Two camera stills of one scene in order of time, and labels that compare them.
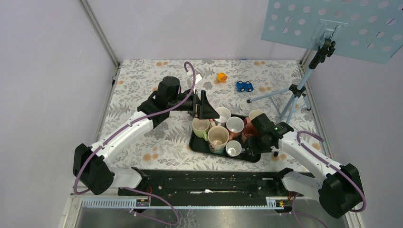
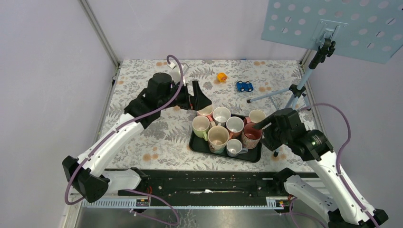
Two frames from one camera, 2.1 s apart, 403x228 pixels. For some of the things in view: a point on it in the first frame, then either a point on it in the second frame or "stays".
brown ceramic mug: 235,126 stays
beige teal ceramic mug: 218,137 stays
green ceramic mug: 200,128 stays
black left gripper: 201,109 -> 199,101
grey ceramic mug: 233,148 stays
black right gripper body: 257,145 -> 273,137
